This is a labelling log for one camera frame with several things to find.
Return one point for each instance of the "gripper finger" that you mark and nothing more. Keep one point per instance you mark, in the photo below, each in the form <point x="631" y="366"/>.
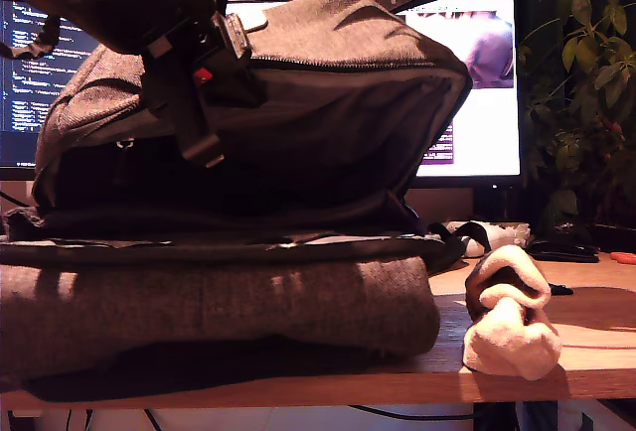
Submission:
<point x="233" y="83"/>
<point x="206" y="153"/>

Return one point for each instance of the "grey fabric backpack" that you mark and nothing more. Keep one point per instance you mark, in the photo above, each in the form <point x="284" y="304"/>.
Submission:
<point x="298" y="302"/>

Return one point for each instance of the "white sock pair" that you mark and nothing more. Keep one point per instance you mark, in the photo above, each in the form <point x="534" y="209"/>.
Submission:
<point x="512" y="341"/>

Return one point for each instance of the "monitor showing code text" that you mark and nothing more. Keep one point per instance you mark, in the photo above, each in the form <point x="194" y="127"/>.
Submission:
<point x="30" y="103"/>

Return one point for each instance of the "white crumpled tissue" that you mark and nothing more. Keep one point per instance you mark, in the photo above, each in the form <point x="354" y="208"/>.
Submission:
<point x="514" y="235"/>

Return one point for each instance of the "green leafy house plant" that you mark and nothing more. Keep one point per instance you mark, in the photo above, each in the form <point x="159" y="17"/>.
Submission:
<point x="581" y="51"/>

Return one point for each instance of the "black leather wallet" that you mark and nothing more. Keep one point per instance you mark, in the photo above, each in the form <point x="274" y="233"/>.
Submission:
<point x="561" y="252"/>

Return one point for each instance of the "black table leg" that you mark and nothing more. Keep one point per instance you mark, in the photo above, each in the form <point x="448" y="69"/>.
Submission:
<point x="494" y="418"/>

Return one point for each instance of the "black planter box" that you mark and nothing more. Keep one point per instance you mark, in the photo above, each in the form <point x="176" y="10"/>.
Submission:
<point x="616" y="237"/>

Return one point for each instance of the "monitor showing camera feeds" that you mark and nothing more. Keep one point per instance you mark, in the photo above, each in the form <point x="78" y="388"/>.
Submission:
<point x="487" y="128"/>

